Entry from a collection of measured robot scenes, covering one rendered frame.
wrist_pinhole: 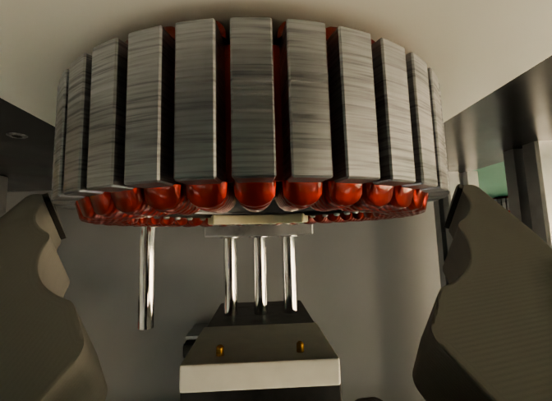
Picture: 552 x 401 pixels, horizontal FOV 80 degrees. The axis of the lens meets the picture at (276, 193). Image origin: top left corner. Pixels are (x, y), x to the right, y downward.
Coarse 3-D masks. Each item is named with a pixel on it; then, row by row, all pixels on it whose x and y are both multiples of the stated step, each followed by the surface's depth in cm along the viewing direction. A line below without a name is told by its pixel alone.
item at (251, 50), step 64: (128, 64) 6; (192, 64) 6; (256, 64) 6; (320, 64) 6; (384, 64) 6; (64, 128) 7; (128, 128) 6; (192, 128) 5; (256, 128) 5; (320, 128) 6; (384, 128) 6; (64, 192) 7; (128, 192) 6; (192, 192) 6; (256, 192) 6; (320, 192) 6; (384, 192) 7; (448, 192) 8
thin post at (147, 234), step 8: (144, 232) 18; (152, 232) 18; (144, 240) 18; (152, 240) 18; (144, 248) 17; (152, 248) 18; (144, 256) 17; (152, 256) 18; (144, 264) 17; (152, 264) 18; (144, 272) 17; (152, 272) 18; (144, 280) 17; (152, 280) 18; (144, 288) 17; (152, 288) 17; (144, 296) 17; (152, 296) 17; (144, 304) 17; (152, 304) 17; (144, 312) 17; (152, 312) 17; (144, 320) 17; (152, 320) 17; (144, 328) 17
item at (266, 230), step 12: (204, 228) 23; (216, 228) 23; (228, 228) 23; (240, 228) 23; (252, 228) 23; (264, 228) 23; (276, 228) 23; (288, 228) 23; (300, 228) 23; (312, 228) 23
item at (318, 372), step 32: (224, 256) 25; (256, 256) 24; (288, 256) 25; (224, 288) 24; (256, 288) 24; (288, 288) 24; (224, 320) 23; (256, 320) 22; (288, 320) 22; (192, 352) 14; (224, 352) 14; (256, 352) 13; (288, 352) 13; (320, 352) 13; (192, 384) 12; (224, 384) 12; (256, 384) 12; (288, 384) 12; (320, 384) 12
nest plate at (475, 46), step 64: (0, 0) 6; (64, 0) 6; (128, 0) 6; (192, 0) 6; (256, 0) 6; (320, 0) 6; (384, 0) 6; (448, 0) 6; (512, 0) 6; (0, 64) 8; (64, 64) 8; (448, 64) 8; (512, 64) 9
